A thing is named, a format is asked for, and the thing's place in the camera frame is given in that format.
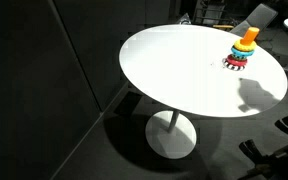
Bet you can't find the orange stacking toy rod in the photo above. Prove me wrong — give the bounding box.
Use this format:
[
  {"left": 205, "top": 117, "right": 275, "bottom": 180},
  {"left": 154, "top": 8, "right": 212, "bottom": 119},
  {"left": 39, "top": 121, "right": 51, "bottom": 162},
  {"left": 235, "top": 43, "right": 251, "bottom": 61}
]
[{"left": 239, "top": 26, "right": 261, "bottom": 46}]

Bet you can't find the yellow wooden bar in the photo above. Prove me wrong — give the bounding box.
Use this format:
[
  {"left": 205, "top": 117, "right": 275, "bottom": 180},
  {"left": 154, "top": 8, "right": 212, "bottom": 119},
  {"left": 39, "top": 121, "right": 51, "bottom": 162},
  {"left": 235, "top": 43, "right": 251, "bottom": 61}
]
[{"left": 212, "top": 24, "right": 235, "bottom": 31}]

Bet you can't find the grey chair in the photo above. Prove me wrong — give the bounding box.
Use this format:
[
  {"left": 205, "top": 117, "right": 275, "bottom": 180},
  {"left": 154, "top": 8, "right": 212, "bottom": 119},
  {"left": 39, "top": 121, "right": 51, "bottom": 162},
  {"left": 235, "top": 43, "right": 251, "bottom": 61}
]
[{"left": 230, "top": 3, "right": 279, "bottom": 38}]

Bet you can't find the white round table pedestal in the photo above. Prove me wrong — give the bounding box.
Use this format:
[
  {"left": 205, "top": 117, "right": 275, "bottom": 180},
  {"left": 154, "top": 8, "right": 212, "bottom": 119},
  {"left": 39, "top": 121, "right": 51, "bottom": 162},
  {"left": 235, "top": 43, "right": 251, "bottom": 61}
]
[{"left": 145, "top": 109, "right": 198, "bottom": 160}]

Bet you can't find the black white striped ring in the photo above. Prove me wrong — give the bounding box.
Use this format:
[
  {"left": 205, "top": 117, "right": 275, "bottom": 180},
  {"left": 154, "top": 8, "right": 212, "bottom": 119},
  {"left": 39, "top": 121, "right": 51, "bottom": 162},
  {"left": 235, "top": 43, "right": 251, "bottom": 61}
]
[{"left": 224, "top": 61, "right": 246, "bottom": 72}]

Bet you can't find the red stacking ring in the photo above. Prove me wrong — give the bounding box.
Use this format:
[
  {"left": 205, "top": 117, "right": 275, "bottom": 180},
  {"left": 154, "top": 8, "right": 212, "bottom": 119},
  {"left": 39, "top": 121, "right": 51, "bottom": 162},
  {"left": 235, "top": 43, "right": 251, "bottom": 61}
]
[{"left": 226, "top": 54, "right": 249, "bottom": 67}]

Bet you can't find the blue stacking ring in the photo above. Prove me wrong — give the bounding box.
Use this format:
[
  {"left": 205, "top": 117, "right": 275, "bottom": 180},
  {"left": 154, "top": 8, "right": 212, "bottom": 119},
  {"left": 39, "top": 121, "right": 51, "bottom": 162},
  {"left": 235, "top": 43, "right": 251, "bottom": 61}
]
[{"left": 230, "top": 45, "right": 256, "bottom": 58}]

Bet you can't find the metal frame cart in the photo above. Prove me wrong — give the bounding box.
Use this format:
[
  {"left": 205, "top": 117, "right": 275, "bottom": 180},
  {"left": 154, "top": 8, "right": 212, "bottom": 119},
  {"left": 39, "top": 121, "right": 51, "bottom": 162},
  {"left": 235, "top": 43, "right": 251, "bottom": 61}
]
[{"left": 193, "top": 0, "right": 229, "bottom": 26}]

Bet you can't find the yellow stacking ring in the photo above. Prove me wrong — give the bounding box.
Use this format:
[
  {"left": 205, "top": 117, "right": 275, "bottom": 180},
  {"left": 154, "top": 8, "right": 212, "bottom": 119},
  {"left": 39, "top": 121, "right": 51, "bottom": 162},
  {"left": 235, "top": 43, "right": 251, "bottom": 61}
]
[{"left": 233, "top": 38, "right": 258, "bottom": 52}]

